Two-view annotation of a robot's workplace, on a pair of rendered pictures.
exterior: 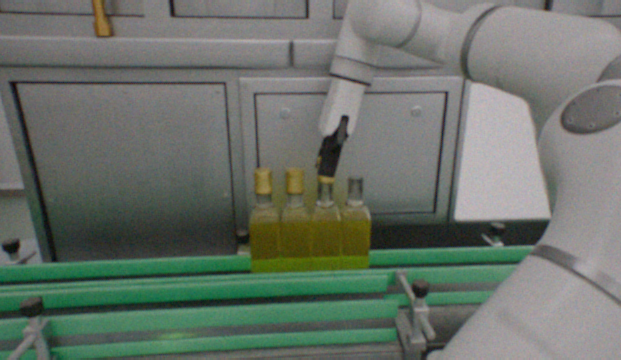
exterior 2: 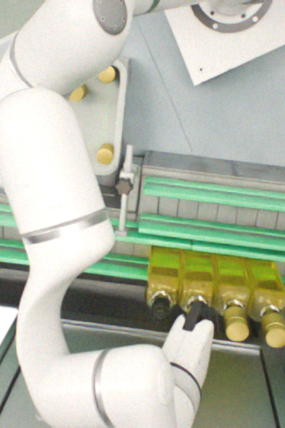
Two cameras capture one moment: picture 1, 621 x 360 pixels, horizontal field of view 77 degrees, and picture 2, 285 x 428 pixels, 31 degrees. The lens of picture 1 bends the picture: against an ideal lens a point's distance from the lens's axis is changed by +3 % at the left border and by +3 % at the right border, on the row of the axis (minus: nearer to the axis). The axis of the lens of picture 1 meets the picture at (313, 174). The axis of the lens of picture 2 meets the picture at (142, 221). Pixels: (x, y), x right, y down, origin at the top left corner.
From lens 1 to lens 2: 0.55 m
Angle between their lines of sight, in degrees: 50
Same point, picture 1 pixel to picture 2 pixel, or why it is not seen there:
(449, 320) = not seen: hidden behind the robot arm
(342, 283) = (185, 231)
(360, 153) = not seen: hidden behind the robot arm
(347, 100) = (185, 342)
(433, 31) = (73, 357)
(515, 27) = (74, 174)
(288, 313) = (248, 200)
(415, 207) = (64, 327)
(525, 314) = not seen: outside the picture
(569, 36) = (54, 114)
